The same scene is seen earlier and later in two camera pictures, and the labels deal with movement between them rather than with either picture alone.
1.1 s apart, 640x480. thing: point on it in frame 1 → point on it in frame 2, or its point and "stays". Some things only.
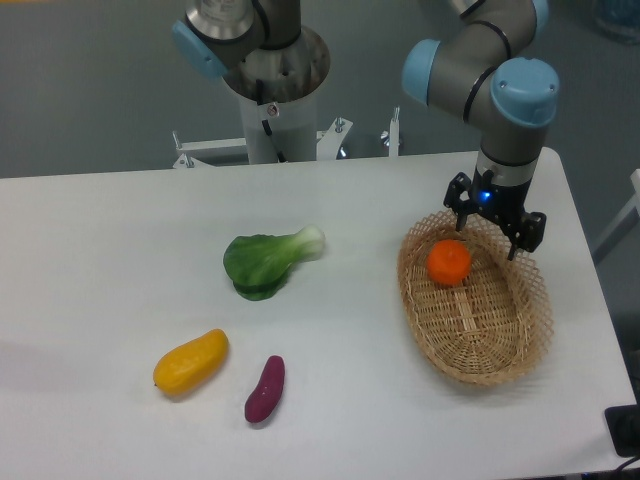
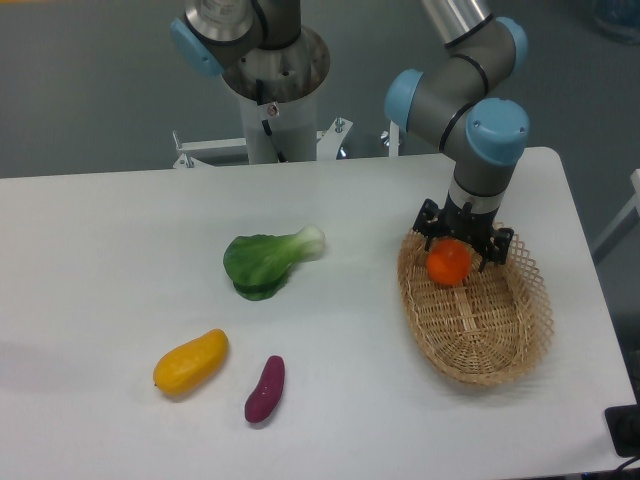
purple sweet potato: (263, 398) stays
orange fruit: (449, 262) stays
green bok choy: (258, 265) stays
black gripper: (503, 203) → (465, 224)
